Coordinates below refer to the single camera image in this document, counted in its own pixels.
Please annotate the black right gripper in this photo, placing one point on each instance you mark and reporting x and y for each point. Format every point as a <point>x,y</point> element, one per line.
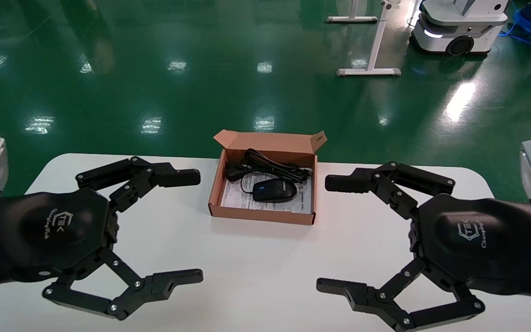
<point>473,242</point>

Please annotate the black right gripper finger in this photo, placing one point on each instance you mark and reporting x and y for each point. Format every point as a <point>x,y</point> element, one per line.
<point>351,182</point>

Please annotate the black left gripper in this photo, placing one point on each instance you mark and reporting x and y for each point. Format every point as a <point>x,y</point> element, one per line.
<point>53,230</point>

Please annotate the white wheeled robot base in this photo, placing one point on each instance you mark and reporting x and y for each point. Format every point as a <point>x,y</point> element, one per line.
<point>459,23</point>

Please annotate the open brown cardboard box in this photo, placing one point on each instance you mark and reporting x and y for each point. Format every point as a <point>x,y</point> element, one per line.
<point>265,145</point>

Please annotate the printed white paper sheet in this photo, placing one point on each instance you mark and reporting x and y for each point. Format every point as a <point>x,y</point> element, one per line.
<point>238,200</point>

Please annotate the white table leg stand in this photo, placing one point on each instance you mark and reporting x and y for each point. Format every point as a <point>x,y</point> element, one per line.
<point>378,41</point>
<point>353,18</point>

